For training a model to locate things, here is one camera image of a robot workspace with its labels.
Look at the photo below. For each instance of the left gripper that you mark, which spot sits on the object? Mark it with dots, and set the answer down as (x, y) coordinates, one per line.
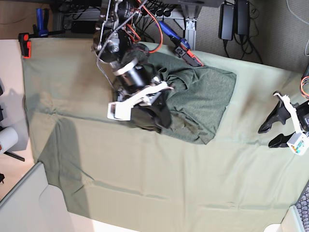
(299, 113)

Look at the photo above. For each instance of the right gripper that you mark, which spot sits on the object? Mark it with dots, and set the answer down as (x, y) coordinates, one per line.
(138, 86)

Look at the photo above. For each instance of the green T-shirt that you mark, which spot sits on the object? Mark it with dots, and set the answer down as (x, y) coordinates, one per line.
(198, 100)

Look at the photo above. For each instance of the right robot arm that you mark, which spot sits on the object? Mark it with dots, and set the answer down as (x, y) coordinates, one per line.
(116, 40)

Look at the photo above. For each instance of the blue orange bar clamp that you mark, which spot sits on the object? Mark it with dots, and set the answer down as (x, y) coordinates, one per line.
(182, 48)

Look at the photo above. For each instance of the light green table cloth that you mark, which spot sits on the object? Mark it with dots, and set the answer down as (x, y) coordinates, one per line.
(149, 182)

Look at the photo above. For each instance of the black power brick left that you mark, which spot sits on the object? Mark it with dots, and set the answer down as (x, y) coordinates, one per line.
(226, 22)

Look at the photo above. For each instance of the black power adapter brick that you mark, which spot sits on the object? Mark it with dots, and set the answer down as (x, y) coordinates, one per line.
(83, 27)

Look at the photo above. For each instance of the black power brick right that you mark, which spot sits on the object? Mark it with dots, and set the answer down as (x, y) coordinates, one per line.
(242, 17)

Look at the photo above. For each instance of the red black corner clamp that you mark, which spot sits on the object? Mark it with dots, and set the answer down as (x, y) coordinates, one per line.
(25, 45)

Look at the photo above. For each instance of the white paper roll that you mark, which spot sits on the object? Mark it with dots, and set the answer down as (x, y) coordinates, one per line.
(8, 138)

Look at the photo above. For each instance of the white foam board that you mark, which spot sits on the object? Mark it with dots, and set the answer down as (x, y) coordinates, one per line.
(33, 205)

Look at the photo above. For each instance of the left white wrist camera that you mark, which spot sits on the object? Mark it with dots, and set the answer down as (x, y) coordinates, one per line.
(298, 143)

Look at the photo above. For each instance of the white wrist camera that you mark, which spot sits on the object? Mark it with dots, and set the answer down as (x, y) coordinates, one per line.
(298, 143)
(120, 111)

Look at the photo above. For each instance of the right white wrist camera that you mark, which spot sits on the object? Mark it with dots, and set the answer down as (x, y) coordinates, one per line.
(120, 111)

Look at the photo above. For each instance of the aluminium frame leg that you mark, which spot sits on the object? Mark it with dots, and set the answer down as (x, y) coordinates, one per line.
(191, 13)

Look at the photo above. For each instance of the blue clamp handle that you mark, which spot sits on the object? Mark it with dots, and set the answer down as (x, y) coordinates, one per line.
(41, 28)

